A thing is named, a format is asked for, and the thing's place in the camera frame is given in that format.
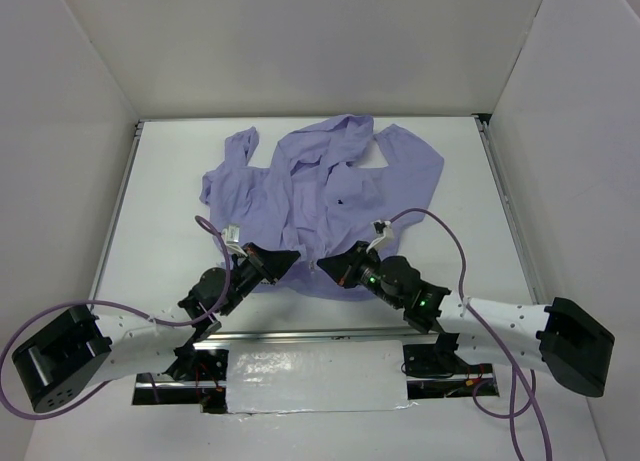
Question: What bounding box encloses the lavender zip-up jacket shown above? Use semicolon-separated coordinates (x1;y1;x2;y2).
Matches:
200;115;445;302

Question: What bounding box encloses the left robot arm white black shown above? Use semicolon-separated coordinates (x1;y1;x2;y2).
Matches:
1;243;300;420

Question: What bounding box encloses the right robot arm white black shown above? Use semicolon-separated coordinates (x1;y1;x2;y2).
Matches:
317;242;615;398

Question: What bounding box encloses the silver foil tape panel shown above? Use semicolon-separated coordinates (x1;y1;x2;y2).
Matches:
226;340;411;414

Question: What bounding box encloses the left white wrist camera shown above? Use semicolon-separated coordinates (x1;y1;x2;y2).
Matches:
221;224;240;246

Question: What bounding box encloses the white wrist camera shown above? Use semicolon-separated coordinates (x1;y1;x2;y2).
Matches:
366;220;395;253
221;224;240;246

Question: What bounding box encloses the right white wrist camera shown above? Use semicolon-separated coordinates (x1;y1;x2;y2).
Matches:
366;220;395;253

